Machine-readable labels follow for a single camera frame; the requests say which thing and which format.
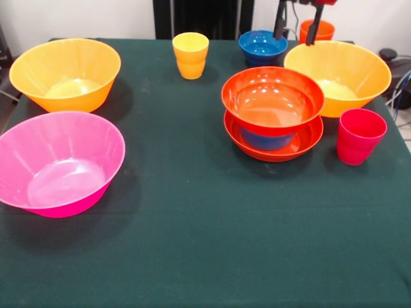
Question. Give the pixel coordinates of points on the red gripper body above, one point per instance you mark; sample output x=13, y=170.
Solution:
x=324, y=1

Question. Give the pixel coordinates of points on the black chair base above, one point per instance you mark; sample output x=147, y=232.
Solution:
x=388, y=54

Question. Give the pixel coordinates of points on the red plastic bowl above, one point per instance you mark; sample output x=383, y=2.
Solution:
x=308, y=141
x=273, y=106

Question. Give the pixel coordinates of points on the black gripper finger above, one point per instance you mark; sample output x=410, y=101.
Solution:
x=313, y=30
x=278, y=29

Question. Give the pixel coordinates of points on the large orange plastic bowl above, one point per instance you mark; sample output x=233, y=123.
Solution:
x=45, y=73
x=369, y=73

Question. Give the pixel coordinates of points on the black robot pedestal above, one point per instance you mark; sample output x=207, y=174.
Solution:
x=208, y=19

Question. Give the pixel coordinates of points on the orange plastic cup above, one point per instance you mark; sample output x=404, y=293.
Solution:
x=326, y=30

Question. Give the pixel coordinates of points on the crimson plastic cup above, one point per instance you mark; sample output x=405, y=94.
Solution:
x=356, y=144

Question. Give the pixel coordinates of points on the black wall plug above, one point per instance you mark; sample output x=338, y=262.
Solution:
x=285, y=33

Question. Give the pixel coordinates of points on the dark blue plastic bowl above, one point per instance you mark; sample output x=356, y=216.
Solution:
x=260, y=53

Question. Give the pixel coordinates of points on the light blue translucent bowl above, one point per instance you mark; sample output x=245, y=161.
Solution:
x=266, y=142

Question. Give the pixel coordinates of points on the dark green tablecloth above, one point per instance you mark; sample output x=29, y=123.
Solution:
x=205, y=240

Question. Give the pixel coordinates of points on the yellow plastic cup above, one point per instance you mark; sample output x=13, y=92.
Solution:
x=191, y=61

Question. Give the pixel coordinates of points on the large pink plastic bowl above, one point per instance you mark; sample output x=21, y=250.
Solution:
x=64, y=144

